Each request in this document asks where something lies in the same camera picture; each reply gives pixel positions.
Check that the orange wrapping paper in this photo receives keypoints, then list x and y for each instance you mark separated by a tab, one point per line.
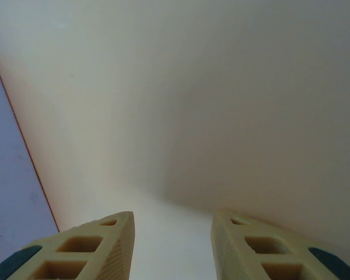
192	102

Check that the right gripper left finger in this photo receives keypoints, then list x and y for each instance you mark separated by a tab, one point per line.
76	262

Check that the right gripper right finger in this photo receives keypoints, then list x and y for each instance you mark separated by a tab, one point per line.
239	262

